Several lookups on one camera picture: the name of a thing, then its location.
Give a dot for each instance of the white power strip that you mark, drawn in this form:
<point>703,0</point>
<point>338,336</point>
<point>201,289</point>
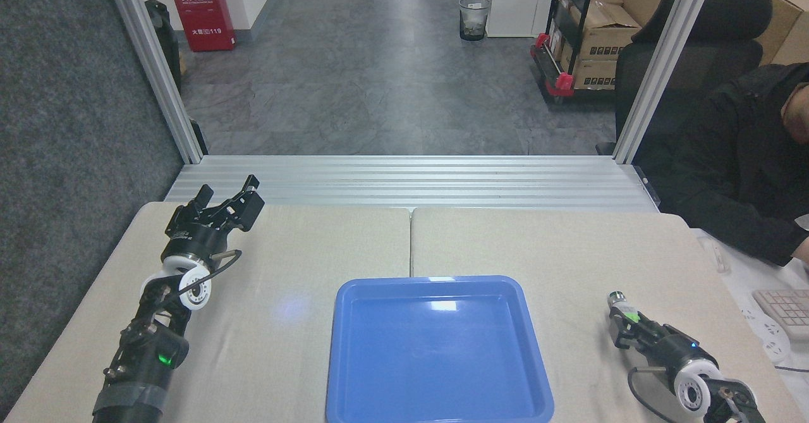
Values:
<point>772,341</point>

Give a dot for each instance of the grey felt partition panel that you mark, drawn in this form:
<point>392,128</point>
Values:
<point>69,132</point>

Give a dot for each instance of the cardboard box with black print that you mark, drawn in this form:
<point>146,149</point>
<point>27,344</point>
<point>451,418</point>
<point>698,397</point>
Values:
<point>603,34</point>

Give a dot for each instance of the large plain cardboard box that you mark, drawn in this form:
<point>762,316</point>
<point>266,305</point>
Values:
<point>784,24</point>

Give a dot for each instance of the silver aluminium post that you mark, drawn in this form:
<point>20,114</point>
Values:
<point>663,62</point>
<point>155,62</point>

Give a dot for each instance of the pale computer keyboard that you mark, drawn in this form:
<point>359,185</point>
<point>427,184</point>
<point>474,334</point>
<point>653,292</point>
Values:
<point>787,309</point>

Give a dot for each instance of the black and red cart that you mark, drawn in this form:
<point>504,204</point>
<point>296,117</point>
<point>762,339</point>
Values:
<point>556,75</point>

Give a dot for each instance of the person's hand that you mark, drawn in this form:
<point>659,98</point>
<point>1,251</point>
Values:
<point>804,251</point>

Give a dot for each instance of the small cardboard box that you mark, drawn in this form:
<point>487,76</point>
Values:
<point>594,74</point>

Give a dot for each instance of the blue plastic tray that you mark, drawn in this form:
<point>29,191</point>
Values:
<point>436,353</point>

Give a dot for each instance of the red fire extinguisher box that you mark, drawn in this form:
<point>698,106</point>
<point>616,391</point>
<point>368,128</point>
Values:
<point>201,12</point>

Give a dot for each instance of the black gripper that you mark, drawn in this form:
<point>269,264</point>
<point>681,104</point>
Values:
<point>675,347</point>
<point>193,236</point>

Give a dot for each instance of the black office chair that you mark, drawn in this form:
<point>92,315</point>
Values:
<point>701,56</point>

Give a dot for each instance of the white cabinet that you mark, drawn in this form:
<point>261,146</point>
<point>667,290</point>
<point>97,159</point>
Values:
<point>512,2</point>

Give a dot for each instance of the silver aluminium rail base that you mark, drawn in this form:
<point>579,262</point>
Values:
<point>404,183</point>

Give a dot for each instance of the black bin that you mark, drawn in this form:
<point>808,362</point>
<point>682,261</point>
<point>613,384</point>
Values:
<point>165,37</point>

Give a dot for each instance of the person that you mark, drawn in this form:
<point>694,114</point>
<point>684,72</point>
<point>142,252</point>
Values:
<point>733,157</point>

